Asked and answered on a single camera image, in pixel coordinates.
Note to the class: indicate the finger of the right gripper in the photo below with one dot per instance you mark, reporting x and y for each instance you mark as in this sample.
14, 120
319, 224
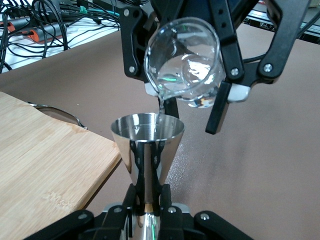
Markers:
130, 37
275, 50

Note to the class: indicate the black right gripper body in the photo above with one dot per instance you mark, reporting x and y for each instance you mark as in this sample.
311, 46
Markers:
192, 10

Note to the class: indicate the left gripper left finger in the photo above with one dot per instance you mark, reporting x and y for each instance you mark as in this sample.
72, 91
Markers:
82, 220

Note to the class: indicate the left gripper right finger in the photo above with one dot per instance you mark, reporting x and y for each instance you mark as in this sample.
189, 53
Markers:
212, 222

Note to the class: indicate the clear glass measuring cup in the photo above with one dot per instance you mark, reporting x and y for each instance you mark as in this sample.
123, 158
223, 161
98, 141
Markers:
180, 65

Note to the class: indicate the steel double jigger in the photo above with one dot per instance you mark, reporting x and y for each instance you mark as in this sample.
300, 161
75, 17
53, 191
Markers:
147, 150

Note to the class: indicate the brown table cover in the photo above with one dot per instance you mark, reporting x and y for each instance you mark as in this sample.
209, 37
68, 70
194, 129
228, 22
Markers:
250, 175

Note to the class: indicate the wooden cutting board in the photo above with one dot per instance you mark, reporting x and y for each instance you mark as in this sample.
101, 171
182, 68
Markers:
50, 162

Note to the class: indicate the orange black tool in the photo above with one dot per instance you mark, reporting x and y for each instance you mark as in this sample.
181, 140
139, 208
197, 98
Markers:
37, 35

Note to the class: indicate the aluminium frame rail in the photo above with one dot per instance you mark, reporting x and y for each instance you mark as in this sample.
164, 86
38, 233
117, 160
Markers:
260, 22

